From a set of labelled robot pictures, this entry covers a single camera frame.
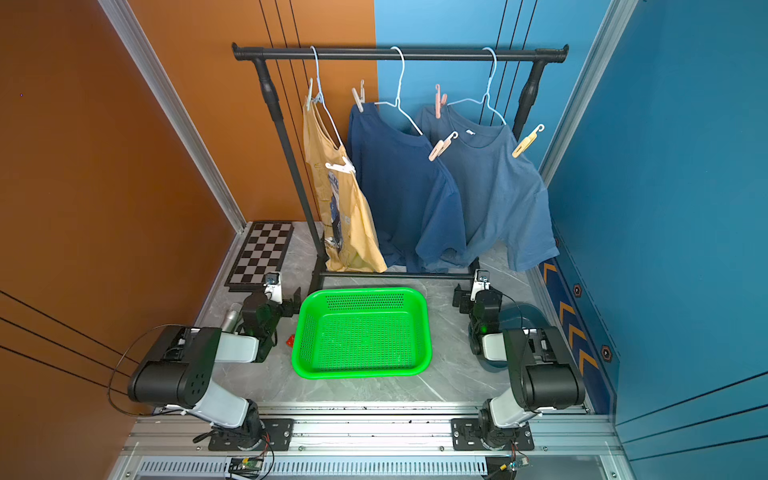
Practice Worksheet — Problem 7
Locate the green circuit board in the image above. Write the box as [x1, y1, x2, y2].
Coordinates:
[498, 455, 530, 479]
[227, 457, 265, 479]

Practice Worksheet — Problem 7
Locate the left white wire hanger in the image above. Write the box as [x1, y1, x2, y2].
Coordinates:
[310, 45, 344, 151]

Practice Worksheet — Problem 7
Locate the cream yellow clothespin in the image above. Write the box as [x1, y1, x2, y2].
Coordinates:
[512, 124, 545, 158]

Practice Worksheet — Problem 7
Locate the green plastic basket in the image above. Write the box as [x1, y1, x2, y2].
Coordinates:
[292, 287, 433, 380]

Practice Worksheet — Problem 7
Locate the black white checkerboard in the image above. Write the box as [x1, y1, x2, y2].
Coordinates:
[225, 221, 294, 292]

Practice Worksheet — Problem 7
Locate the left green circuit board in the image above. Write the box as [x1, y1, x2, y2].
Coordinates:
[227, 457, 265, 479]

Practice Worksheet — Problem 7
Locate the light pink clothespin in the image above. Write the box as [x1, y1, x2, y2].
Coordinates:
[429, 131, 459, 162]

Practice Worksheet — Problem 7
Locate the white wire hanger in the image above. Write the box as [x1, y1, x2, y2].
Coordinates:
[310, 45, 344, 151]
[375, 46, 423, 136]

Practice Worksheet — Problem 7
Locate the pale green clothespin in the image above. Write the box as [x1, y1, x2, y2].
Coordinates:
[304, 78, 314, 111]

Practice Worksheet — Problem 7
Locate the light blue t-shirt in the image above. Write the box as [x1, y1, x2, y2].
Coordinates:
[415, 106, 559, 272]

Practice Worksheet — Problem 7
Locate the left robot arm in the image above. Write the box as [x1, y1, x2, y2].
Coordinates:
[128, 290, 301, 452]

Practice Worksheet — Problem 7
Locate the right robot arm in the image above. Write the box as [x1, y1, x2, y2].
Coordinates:
[452, 286, 586, 451]

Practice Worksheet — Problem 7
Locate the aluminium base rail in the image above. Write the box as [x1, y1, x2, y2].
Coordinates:
[107, 400, 637, 480]

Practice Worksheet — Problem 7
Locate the right green circuit board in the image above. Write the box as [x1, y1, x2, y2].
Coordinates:
[498, 455, 530, 479]

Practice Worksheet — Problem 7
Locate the yellow printed t-shirt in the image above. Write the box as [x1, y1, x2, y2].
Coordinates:
[303, 102, 387, 273]

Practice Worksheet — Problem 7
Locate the light blue hanger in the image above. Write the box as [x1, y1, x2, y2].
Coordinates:
[447, 46, 508, 126]

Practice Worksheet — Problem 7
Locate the beige clothespin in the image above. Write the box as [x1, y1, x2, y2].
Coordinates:
[351, 80, 366, 112]

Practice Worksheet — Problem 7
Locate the salmon pink clothespin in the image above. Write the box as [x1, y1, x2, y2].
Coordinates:
[434, 84, 447, 119]

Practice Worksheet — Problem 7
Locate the white clothespin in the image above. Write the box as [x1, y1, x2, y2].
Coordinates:
[325, 156, 356, 174]

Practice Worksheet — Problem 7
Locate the navy blue t-shirt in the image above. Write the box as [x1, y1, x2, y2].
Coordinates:
[347, 103, 466, 273]

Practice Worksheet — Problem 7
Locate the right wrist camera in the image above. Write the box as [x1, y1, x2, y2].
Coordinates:
[470, 269, 490, 302]

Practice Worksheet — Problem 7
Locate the middle white wire hanger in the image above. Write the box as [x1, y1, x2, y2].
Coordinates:
[375, 46, 423, 136]

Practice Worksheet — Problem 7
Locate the silver metal cylinder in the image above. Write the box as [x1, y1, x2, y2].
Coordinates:
[221, 303, 242, 333]

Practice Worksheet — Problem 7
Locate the black clothes rack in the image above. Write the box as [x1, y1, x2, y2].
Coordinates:
[232, 44, 570, 293]

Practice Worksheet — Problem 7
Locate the teal plastic tub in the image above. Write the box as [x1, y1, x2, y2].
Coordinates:
[499, 303, 549, 331]

